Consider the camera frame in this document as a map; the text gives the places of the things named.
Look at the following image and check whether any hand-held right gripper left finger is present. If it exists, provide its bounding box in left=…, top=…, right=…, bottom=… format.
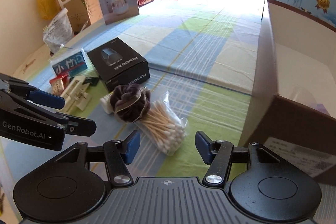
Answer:
left=51, top=130, right=141, bottom=187

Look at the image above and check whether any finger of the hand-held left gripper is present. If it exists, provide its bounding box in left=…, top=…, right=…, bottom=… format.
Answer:
left=0, top=72, right=66, bottom=111
left=56, top=112, right=97, bottom=135

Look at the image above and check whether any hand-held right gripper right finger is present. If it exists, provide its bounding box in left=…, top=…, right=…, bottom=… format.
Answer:
left=195, top=131, right=282, bottom=186

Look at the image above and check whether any red candy packet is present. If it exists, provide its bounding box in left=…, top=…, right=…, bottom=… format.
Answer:
left=50, top=76, right=69, bottom=95

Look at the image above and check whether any cream plastic clip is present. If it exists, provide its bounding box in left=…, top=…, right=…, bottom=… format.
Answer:
left=58, top=75, right=92, bottom=111

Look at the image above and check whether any white pad pack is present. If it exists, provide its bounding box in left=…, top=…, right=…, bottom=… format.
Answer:
left=100, top=94, right=116, bottom=115

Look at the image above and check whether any bag of cotton swabs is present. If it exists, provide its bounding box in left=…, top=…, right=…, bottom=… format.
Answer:
left=136, top=90, right=189, bottom=156

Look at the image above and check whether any purple velvet scrunchie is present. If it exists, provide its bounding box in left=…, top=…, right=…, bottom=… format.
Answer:
left=112, top=84, right=152, bottom=123

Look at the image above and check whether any black shaver box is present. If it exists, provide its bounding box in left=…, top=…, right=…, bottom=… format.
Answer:
left=86, top=38, right=151, bottom=92

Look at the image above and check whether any large brown cardboard box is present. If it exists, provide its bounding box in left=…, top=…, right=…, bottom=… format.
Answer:
left=236, top=0, right=336, bottom=185

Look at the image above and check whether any checked cloth desktop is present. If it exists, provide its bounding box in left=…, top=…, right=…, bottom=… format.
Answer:
left=0, top=0, right=265, bottom=224

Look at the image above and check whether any clear box with teal label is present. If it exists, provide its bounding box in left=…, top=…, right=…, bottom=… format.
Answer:
left=50, top=48, right=88, bottom=77

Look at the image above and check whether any clear printed plastic bag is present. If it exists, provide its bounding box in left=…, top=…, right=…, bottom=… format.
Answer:
left=43, top=7, right=73, bottom=54

